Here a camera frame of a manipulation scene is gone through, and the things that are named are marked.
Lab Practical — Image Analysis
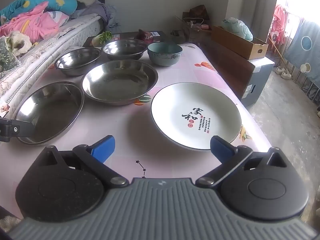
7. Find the pink floral hanging cloth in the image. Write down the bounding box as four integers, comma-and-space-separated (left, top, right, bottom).
270, 4, 290, 50

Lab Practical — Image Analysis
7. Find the open cardboard box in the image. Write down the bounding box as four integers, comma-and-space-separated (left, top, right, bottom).
172, 11, 213, 42

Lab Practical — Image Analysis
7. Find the green leaf-print pillow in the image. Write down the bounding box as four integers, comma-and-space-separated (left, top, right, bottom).
0, 37, 20, 73

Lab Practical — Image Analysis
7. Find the wooden stick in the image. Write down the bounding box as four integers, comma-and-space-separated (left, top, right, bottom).
267, 36, 288, 67

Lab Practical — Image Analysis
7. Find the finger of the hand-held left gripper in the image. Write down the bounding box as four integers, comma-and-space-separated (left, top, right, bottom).
0, 117, 35, 143

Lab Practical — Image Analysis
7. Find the grey cloth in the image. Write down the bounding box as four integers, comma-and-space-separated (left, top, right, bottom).
70, 1, 118, 28

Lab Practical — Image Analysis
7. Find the pink garment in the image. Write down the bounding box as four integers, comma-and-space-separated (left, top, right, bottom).
0, 1, 70, 38

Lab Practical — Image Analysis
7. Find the white printed plate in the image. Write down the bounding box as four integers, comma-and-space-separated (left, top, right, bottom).
151, 82, 242, 151

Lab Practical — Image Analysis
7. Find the metal drying rack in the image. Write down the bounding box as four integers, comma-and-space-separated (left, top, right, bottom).
287, 62, 320, 103

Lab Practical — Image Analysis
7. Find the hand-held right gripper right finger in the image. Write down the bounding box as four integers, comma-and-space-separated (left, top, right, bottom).
196, 135, 288, 188

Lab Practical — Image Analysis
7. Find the white mattress tag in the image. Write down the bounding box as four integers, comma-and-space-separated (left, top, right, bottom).
0, 102, 11, 117

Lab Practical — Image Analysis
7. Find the white fluffy cloth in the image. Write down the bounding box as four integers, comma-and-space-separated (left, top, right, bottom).
5, 31, 33, 55

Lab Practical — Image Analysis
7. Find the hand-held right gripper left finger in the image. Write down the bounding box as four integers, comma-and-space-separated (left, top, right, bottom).
37, 135, 130, 188

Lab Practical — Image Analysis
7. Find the brown paper bag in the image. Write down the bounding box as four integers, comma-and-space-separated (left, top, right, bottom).
189, 5, 210, 20

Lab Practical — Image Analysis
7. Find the small steel bowl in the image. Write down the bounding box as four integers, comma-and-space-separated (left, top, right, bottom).
54, 47, 102, 77

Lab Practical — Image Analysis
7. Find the blue printed hanging cloth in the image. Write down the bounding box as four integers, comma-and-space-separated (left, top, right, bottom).
285, 20, 320, 80

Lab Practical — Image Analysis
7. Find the large brown cardboard box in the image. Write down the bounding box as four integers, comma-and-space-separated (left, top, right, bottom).
200, 40, 263, 100

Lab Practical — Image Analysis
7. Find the pale green plastic bag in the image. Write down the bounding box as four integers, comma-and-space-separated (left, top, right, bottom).
221, 17, 253, 42

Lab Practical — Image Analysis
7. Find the deep steel plate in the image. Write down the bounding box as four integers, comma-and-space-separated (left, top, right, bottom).
81, 60, 158, 105

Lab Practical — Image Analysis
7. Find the white quilted mattress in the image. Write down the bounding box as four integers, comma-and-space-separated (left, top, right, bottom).
0, 14, 118, 100

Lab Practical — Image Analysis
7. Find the bok choy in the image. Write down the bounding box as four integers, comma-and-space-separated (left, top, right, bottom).
92, 31, 113, 47

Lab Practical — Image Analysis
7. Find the grey box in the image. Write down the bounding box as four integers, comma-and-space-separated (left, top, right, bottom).
241, 55, 275, 107

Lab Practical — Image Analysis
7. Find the pink printed tablecloth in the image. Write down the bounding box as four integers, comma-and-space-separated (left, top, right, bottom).
0, 44, 273, 220

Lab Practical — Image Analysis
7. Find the long cardboard box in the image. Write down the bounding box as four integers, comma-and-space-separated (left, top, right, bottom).
211, 25, 269, 60

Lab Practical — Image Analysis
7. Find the teal ceramic bowl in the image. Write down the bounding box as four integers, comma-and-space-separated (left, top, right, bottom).
147, 42, 183, 67

